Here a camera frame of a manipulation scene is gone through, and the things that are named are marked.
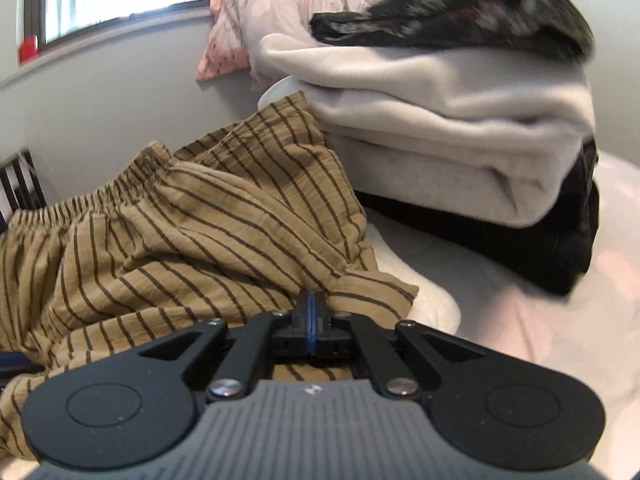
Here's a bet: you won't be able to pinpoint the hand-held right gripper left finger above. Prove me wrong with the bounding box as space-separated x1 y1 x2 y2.
137 290 312 402

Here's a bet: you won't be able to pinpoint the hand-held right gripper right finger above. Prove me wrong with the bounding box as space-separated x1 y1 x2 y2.
311 290 488 402

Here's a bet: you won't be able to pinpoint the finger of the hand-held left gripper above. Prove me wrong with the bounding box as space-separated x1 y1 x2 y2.
0 352 46 377

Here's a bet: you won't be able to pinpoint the brown striped pants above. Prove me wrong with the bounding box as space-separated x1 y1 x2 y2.
0 91 420 458

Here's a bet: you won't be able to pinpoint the white folded garment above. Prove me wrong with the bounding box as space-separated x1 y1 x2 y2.
257 79 462 337

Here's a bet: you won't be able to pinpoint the black slatted headboard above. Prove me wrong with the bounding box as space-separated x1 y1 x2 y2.
0 149 49 234

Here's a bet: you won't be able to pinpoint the grey pink-dotted bed sheet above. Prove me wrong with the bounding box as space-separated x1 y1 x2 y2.
0 150 640 480

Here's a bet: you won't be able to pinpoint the black folded ribbed garment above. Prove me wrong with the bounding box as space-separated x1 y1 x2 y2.
360 140 601 297

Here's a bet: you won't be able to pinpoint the light grey folded garment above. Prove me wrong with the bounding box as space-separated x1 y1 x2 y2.
250 34 596 229

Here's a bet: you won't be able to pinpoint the red cup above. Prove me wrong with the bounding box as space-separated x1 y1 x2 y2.
18 35 40 65

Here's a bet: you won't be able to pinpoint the grey pink-dotted pillow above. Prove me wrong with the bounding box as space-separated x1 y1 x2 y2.
215 0 406 92

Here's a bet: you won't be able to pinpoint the dark floral garment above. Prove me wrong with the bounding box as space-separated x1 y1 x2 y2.
310 0 596 62

